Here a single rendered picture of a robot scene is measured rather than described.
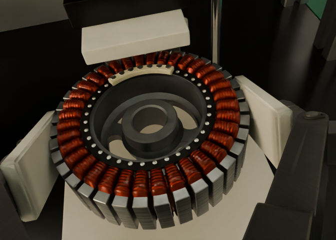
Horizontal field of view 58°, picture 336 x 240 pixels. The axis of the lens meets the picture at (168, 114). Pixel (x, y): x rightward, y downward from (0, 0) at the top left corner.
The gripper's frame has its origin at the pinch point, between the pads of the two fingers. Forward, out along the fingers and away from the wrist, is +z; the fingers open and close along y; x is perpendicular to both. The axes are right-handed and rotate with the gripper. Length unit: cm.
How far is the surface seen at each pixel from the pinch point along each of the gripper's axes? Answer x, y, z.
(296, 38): 0.8, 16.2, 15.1
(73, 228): -6.4, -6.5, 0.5
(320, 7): 2.8, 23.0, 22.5
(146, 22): 5.7, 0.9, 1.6
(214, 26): 4.3, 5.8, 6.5
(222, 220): -7.2, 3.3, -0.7
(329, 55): -0.7, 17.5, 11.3
